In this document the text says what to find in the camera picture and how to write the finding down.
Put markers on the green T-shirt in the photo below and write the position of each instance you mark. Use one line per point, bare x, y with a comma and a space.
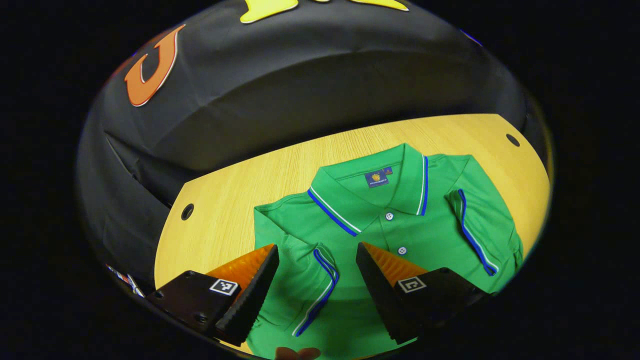
430, 235

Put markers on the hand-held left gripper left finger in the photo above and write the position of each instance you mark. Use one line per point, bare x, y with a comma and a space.
250, 300

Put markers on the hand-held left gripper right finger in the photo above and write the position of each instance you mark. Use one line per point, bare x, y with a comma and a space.
380, 295

